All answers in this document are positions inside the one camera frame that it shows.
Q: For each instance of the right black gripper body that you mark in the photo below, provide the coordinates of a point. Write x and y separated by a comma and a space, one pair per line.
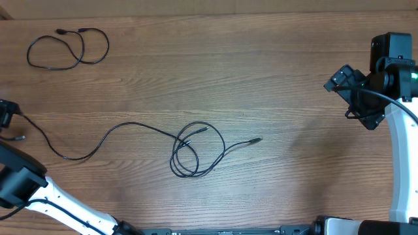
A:
364, 106

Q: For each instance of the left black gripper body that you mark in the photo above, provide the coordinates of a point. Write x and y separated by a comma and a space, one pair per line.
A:
5, 108

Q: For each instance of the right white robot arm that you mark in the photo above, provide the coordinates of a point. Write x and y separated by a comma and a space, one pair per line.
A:
388, 92

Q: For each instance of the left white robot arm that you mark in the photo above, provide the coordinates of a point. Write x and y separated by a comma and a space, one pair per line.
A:
24, 184

